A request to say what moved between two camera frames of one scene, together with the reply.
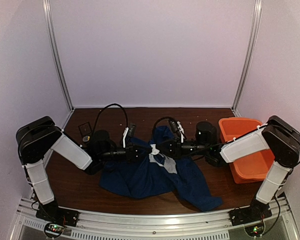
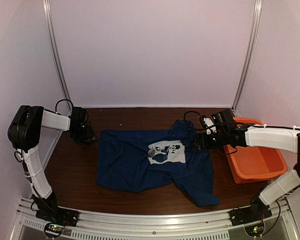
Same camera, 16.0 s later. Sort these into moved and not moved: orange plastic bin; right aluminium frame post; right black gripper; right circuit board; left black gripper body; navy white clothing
Moved: navy white clothing; right black gripper; left black gripper body
Not moved: right circuit board; orange plastic bin; right aluminium frame post
